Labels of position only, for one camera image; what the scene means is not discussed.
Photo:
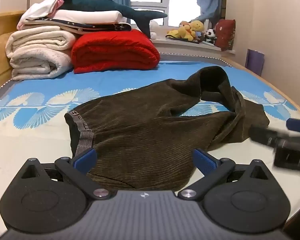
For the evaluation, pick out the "dark star-patterned folded blanket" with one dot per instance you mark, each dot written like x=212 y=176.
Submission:
x=90 y=27

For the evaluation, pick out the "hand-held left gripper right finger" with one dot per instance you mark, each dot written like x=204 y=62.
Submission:
x=204 y=159

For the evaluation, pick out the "purple box by wall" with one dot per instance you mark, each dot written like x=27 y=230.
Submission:
x=255 y=61

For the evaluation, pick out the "dark blue shark plush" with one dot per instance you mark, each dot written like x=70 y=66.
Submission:
x=102 y=6

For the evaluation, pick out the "red patterned pillow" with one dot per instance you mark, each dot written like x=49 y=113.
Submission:
x=225 y=33

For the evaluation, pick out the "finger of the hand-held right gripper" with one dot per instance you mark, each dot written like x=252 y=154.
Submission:
x=263 y=136
x=297 y=125

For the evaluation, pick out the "white folded quilt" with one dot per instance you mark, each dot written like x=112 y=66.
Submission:
x=37 y=52

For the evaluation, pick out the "yellow plush toys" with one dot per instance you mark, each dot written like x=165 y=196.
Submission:
x=187 y=30

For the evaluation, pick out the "red folded blanket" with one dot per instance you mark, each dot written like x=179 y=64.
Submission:
x=115 y=51

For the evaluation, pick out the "white and pink folded cloth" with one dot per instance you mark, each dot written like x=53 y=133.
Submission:
x=43 y=7

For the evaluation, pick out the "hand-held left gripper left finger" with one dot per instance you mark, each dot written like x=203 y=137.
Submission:
x=85 y=159

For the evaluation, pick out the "white folded sheet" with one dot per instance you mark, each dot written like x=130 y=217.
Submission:
x=87 y=16

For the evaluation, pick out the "panda plush toy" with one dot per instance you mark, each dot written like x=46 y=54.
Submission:
x=211 y=35

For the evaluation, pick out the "white plush toy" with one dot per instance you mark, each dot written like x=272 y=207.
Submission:
x=153 y=28

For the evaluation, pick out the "blue and white printed bedsheet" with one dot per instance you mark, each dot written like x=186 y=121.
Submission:
x=40 y=100

